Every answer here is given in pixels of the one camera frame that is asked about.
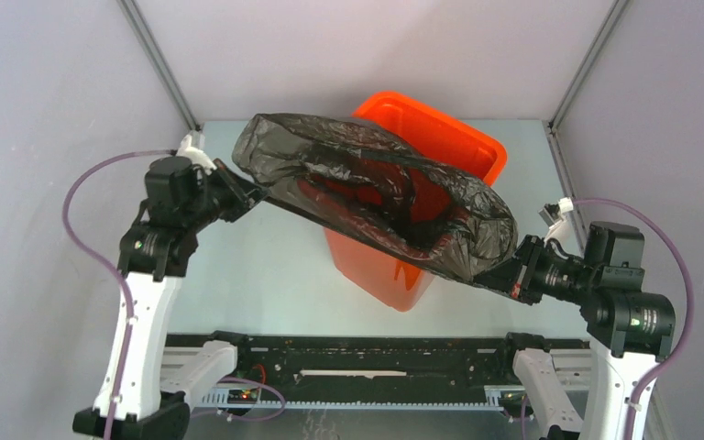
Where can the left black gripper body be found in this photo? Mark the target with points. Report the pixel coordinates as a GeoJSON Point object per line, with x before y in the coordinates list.
{"type": "Point", "coordinates": [229, 201]}

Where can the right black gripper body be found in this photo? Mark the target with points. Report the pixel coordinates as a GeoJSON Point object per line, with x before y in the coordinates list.
{"type": "Point", "coordinates": [527, 281]}

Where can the black plastic trash bag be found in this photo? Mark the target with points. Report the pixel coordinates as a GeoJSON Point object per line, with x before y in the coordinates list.
{"type": "Point", "coordinates": [372, 186]}

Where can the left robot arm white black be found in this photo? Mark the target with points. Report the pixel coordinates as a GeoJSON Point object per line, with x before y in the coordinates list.
{"type": "Point", "coordinates": [183, 196]}

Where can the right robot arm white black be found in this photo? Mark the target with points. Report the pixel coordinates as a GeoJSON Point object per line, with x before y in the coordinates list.
{"type": "Point", "coordinates": [630, 333]}

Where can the right small circuit board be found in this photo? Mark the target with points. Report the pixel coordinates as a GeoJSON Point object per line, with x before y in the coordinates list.
{"type": "Point", "coordinates": [519, 398]}

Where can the small circuit board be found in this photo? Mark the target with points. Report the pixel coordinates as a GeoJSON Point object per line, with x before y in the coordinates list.
{"type": "Point", "coordinates": [519, 398]}
{"type": "Point", "coordinates": [242, 397]}

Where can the left metal corner strip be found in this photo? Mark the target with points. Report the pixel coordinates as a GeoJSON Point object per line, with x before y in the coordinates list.
{"type": "Point", "coordinates": [150, 46]}

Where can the metal corner strip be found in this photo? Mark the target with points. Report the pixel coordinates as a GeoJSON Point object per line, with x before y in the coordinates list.
{"type": "Point", "coordinates": [150, 46]}
{"type": "Point", "coordinates": [609, 24]}

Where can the left small circuit board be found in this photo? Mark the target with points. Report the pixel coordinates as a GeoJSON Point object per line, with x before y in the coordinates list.
{"type": "Point", "coordinates": [242, 397]}

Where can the right metal corner strip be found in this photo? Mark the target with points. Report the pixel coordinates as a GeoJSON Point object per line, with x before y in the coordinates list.
{"type": "Point", "coordinates": [609, 24]}

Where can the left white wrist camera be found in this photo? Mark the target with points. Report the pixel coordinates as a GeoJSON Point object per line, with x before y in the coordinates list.
{"type": "Point", "coordinates": [191, 148]}

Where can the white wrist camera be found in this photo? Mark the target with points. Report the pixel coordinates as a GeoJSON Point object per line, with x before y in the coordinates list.
{"type": "Point", "coordinates": [556, 217]}
{"type": "Point", "coordinates": [191, 148]}

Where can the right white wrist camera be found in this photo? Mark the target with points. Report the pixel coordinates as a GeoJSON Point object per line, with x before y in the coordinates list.
{"type": "Point", "coordinates": [556, 217]}

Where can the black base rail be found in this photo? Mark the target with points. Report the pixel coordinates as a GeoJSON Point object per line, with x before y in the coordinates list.
{"type": "Point", "coordinates": [388, 373]}

